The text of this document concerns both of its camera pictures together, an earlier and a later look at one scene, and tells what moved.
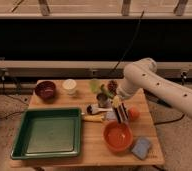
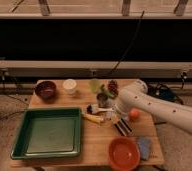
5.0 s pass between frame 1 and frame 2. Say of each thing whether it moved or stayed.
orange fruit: stayed
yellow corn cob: stayed
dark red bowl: stayed
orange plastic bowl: moved
